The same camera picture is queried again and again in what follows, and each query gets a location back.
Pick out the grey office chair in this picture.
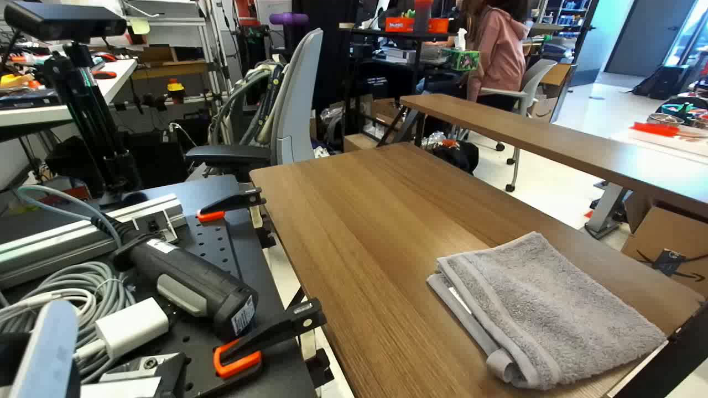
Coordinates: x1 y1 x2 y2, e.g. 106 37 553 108
181 27 328 182

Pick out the cardboard box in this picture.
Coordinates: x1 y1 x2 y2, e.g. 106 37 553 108
621 203 708 300

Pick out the long wooden side table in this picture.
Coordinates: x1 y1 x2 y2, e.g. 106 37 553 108
398 90 708 219

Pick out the orange storage bin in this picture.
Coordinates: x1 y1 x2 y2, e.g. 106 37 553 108
380 16 452 37

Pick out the white spray bottle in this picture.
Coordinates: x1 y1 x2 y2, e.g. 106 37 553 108
452 27 472 56

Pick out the person in pink hoodie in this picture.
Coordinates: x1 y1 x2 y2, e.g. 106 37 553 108
460 0 532 104

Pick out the black camera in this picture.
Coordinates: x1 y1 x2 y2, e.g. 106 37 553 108
3 0 131 45

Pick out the large black orange clamp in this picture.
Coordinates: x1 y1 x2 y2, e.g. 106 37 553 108
211 297 330 382

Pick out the white office chair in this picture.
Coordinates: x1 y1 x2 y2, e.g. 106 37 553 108
477 58 559 194

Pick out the small black orange clamp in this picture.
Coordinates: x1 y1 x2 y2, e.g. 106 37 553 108
194 189 265 229

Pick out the aluminium extrusion rail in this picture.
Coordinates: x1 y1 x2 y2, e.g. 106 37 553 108
0 193 188 293

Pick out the red flat object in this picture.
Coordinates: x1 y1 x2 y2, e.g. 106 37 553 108
630 119 682 140

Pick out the black tripod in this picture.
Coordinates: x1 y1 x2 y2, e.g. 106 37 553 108
33 43 143 199

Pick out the dark grey handheld tool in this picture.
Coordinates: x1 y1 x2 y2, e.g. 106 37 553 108
131 237 262 342

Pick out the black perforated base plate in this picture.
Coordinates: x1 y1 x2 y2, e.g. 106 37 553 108
79 173 321 398

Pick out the white power adapter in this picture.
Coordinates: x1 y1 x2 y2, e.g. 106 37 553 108
92 297 173 361

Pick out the grey cable bundle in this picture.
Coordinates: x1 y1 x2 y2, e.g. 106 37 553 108
0 260 140 386

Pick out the grey towel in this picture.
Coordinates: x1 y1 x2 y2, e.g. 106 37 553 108
425 230 671 391

